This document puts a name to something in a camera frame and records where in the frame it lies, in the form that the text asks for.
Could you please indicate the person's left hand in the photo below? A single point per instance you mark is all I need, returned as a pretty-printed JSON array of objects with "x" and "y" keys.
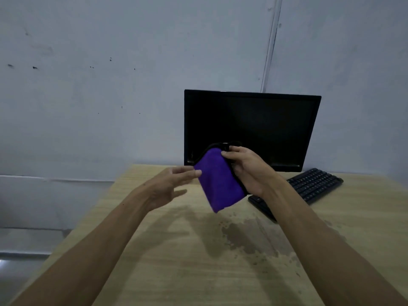
[{"x": 165, "y": 188}]

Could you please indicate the person's right hand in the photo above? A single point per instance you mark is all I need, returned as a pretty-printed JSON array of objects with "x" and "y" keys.
[{"x": 255, "y": 175}]

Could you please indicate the purple grey cleaning cloth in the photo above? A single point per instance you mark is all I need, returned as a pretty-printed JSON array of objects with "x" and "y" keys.
[{"x": 216, "y": 181}]

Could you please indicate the black keyboard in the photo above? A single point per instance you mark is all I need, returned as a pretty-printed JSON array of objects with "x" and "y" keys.
[{"x": 318, "y": 183}]

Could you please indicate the person's right forearm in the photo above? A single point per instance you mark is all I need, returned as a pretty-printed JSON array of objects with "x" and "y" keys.
[{"x": 328, "y": 258}]

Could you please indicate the person's left forearm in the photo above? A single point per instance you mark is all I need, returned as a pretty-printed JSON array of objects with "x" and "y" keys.
[{"x": 89, "y": 258}]

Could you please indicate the black computer monitor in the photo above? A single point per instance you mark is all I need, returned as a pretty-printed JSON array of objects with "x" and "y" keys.
[{"x": 271, "y": 124}]

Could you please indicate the light wooden table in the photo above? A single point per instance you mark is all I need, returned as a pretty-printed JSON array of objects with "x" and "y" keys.
[{"x": 366, "y": 226}]

